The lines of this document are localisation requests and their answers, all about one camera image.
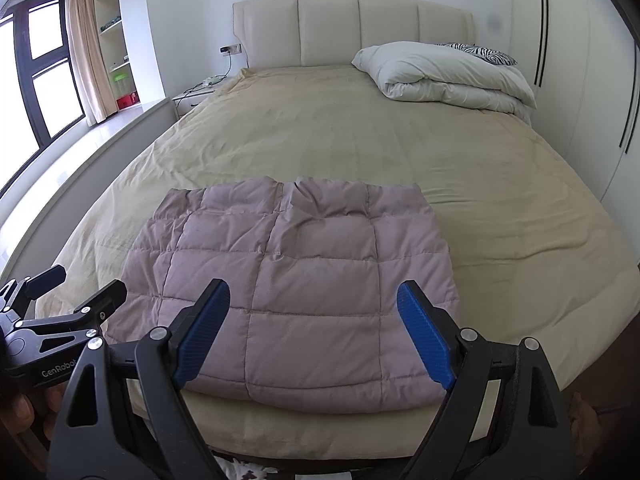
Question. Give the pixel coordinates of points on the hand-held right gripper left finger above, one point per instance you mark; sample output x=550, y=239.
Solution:
x=202, y=330

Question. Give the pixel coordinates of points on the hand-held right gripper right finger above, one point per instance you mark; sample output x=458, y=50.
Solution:
x=425, y=330

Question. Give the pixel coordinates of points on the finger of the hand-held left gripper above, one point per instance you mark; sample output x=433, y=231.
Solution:
x=47, y=280
x=107, y=297

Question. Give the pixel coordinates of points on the pink quilted puffer jacket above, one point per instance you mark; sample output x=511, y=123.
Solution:
x=310, y=310

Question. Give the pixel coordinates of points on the person's left hand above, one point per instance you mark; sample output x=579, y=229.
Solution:
x=20, y=410

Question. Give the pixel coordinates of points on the floral printed cloth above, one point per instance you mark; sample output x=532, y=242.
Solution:
x=250, y=474

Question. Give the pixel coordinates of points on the red box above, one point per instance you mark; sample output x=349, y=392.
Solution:
x=126, y=101

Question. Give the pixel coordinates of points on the white nightstand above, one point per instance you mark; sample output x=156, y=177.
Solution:
x=192, y=102

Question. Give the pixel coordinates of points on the bed with beige cover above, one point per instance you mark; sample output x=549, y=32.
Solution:
x=350, y=130

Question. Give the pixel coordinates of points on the green plastic item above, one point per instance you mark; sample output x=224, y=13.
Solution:
x=120, y=77

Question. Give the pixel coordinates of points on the beige curtain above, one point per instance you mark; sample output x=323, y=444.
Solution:
x=87, y=50

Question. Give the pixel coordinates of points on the white power strip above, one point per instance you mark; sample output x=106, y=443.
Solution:
x=212, y=80

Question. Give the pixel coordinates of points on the black framed window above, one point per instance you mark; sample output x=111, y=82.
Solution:
x=47, y=30

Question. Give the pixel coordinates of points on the white folded duvet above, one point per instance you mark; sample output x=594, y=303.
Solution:
x=440, y=72

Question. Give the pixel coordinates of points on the small green box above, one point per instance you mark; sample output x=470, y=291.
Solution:
x=111, y=24

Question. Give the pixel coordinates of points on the zebra print pillow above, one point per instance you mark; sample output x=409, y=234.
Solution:
x=487, y=55

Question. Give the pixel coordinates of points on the white wardrobe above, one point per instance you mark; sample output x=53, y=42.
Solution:
x=575, y=60

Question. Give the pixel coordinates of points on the beige padded headboard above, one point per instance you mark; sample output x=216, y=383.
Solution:
x=330, y=30

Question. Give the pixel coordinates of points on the wall socket with charger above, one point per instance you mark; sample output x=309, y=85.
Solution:
x=231, y=49

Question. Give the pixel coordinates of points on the white wall shelf unit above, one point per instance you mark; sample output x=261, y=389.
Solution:
x=106, y=5

